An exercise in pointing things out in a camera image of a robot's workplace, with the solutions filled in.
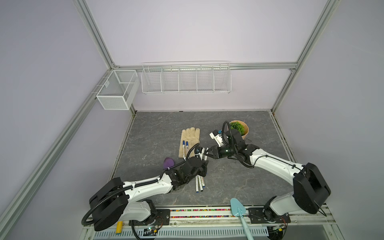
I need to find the white mesh box basket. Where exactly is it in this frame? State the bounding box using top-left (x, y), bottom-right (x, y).
top-left (97, 70), bottom-right (140, 111)

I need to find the white marker pen five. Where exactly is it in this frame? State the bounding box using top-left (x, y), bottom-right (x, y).
top-left (198, 176), bottom-right (204, 192)

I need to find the white marker pen one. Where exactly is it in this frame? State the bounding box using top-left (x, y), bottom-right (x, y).
top-left (182, 140), bottom-right (186, 159)

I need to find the tan pot with green plant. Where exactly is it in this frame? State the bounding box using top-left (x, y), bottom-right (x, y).
top-left (230, 120), bottom-right (249, 140)

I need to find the light blue shovel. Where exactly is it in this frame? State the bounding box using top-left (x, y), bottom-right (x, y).
top-left (230, 198), bottom-right (254, 240)

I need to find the white wire shelf basket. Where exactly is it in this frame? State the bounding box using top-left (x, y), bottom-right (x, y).
top-left (142, 61), bottom-right (232, 94)

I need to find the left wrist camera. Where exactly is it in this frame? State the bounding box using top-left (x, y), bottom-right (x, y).
top-left (194, 147), bottom-right (205, 160)

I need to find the white marker pen four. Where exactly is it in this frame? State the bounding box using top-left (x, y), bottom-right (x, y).
top-left (195, 176), bottom-right (199, 193)

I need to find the beige fabric glove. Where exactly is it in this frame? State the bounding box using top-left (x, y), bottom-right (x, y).
top-left (178, 127), bottom-right (200, 158)

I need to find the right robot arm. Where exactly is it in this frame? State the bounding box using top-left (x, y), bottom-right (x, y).
top-left (204, 129), bottom-right (331, 223)

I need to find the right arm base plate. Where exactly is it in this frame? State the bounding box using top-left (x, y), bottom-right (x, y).
top-left (248, 207), bottom-right (291, 224)

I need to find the yellow handled tool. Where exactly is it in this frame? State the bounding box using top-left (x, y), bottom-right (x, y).
top-left (116, 221), bottom-right (124, 235)

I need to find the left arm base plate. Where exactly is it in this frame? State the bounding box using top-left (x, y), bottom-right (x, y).
top-left (132, 209), bottom-right (171, 226)

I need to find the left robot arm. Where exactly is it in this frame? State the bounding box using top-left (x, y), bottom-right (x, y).
top-left (81, 157), bottom-right (209, 232)

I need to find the white marker pen six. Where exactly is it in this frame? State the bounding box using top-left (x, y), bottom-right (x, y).
top-left (200, 177), bottom-right (205, 188)

